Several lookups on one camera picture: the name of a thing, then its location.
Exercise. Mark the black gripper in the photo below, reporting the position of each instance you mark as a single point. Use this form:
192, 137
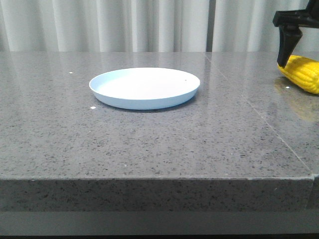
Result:
290, 34

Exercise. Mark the yellow corn cob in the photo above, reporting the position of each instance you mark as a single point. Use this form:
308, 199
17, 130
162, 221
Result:
302, 71

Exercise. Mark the light blue round plate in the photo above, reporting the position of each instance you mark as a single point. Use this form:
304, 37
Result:
145, 88

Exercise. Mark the white pleated curtain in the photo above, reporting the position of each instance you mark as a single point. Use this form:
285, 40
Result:
141, 25

